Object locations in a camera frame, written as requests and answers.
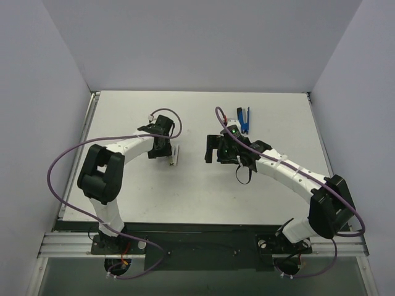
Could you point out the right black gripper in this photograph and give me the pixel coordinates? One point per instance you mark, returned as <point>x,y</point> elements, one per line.
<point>218,148</point>

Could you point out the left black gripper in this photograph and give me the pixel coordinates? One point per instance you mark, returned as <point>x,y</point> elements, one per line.
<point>161,151</point>

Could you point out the beige stapler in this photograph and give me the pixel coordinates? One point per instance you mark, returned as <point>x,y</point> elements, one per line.
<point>173,158</point>

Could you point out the blue stapler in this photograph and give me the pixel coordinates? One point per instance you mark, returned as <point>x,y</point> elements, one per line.
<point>243,116</point>

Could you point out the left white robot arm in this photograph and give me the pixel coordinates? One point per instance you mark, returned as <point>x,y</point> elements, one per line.
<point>101,175</point>

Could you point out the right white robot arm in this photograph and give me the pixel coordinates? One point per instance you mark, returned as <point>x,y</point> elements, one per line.
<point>329,199</point>

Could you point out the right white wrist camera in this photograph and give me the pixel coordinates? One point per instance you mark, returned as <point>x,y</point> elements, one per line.
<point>232,126</point>

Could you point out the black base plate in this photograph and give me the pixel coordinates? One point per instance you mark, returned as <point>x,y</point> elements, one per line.
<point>199,247</point>

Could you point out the aluminium rail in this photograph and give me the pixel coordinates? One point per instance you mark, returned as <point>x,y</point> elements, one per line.
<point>66,245</point>

